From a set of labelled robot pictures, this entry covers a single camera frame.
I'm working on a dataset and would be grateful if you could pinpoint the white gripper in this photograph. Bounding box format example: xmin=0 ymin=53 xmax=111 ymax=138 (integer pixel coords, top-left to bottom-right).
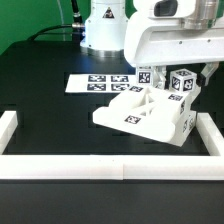
xmin=124 ymin=0 xmax=224 ymax=89

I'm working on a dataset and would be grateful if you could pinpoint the white chair back frame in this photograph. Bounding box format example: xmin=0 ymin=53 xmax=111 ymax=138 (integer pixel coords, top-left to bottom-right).
xmin=93 ymin=86 xmax=188 ymax=146

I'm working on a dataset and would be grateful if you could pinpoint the small white marker cube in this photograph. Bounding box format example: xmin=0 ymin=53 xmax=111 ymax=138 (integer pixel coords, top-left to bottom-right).
xmin=170 ymin=69 xmax=197 ymax=92

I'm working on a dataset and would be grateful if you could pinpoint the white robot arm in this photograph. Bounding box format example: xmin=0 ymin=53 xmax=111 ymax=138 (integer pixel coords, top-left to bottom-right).
xmin=80 ymin=0 xmax=224 ymax=88

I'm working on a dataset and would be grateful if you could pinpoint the white marker sheet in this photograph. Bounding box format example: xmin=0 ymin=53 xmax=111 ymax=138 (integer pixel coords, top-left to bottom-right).
xmin=65 ymin=74 xmax=136 ymax=93

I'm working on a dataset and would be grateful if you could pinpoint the white U-shaped fence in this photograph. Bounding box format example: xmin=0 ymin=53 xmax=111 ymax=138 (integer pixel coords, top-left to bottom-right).
xmin=0 ymin=111 xmax=224 ymax=180

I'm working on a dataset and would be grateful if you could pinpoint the black cable with connector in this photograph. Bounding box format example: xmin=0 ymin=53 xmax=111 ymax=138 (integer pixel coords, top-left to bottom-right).
xmin=27 ymin=0 xmax=86 ymax=42

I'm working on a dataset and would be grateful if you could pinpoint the thin grey cable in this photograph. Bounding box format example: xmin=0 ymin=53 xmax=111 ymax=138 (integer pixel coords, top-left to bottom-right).
xmin=55 ymin=0 xmax=66 ymax=42

